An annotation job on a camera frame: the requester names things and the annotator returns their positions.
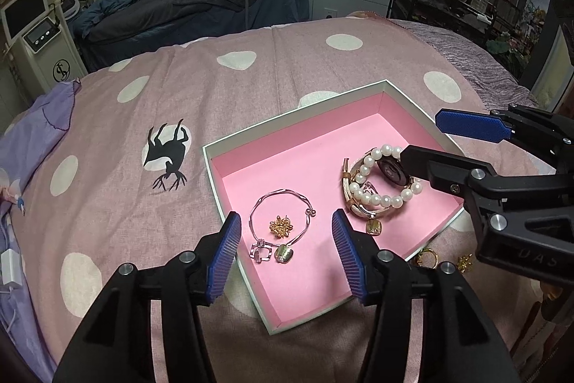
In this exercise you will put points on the purple floral sheet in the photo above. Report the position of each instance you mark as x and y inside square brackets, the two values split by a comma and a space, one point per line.
[27, 140]

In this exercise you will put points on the green potted plant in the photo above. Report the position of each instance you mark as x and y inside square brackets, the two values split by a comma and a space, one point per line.
[504, 46]

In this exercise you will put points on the gold flower earring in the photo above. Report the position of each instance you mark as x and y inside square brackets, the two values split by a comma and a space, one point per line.
[280, 227]
[465, 262]

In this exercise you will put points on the wall socket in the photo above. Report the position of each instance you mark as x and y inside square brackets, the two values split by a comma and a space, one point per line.
[331, 13]

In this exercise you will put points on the purple grey striped blanket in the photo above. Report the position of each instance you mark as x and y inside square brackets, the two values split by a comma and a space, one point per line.
[466, 51]

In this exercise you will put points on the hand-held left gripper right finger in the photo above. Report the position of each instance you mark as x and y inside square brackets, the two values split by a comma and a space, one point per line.
[349, 257]

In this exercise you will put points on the white beauty machine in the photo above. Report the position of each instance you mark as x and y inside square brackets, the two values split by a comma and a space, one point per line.
[49, 64]

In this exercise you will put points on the pink polka dot blanket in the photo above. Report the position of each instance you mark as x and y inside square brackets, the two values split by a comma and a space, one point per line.
[269, 73]

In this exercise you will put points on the white box with pink lining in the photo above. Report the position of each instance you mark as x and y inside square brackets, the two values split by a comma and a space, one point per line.
[314, 149]

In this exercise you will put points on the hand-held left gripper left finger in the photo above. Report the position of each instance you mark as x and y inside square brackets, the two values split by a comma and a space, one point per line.
[224, 257]

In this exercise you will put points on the black metal rack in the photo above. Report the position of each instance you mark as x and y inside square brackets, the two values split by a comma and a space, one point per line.
[417, 1]

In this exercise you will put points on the silver bangle with gold pendant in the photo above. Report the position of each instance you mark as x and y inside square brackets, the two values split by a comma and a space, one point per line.
[373, 227]

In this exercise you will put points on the dark blue massage bed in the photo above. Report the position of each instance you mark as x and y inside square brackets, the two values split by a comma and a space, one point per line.
[179, 15]

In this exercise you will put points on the white charger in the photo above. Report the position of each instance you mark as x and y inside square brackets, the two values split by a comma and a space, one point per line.
[11, 266]

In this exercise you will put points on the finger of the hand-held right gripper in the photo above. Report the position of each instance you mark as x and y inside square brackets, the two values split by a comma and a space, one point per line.
[471, 125]
[439, 167]

